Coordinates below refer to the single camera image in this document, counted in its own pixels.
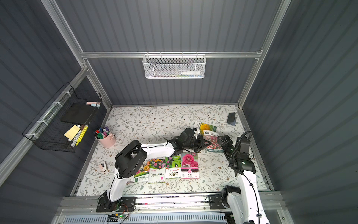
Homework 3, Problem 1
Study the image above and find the black wire wall basket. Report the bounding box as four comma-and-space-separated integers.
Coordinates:
22, 83, 102, 153

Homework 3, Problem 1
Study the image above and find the pink flowers white seed packet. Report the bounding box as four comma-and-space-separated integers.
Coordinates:
203, 130, 223, 153

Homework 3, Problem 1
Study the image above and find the yellow sticky note pad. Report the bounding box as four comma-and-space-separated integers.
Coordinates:
64, 125, 80, 141

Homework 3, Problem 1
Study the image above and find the yellow highlighter pen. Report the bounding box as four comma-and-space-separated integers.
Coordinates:
72, 125, 88, 147

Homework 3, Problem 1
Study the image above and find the magenta zinnia seed packet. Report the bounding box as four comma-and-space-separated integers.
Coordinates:
180, 152, 199, 179

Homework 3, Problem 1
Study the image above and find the black notebook in basket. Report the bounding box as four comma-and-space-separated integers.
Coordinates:
60, 103, 98, 125

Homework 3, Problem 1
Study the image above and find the white tube in basket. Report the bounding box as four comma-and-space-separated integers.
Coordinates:
181, 71, 200, 77

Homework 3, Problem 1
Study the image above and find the aluminium front rail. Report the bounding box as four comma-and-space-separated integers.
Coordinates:
56, 191, 287, 215

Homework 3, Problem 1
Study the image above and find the white wire mesh basket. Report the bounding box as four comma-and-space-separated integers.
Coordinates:
142, 56, 207, 79

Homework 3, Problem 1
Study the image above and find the pink pen cup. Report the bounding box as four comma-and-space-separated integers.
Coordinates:
94, 127, 116, 148

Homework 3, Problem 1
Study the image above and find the black phone-like device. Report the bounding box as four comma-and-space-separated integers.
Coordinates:
227, 113, 236, 126

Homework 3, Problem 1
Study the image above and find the green leaf purple seed packet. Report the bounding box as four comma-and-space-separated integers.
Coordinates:
165, 155, 181, 179

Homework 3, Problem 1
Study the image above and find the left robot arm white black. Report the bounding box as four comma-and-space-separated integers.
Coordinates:
101, 128, 212, 210

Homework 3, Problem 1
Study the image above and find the sunflowers moss rose seed packet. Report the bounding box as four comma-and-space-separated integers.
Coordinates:
148, 159, 166, 183

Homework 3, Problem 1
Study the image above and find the mixed ranunculus seed packet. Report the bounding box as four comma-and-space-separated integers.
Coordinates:
134, 164, 150, 183

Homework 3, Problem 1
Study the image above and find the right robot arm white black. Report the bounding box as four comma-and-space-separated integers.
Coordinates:
218, 131, 269, 224

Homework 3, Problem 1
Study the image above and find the yellow marigold seed packet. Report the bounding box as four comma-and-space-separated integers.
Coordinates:
194, 122, 217, 134

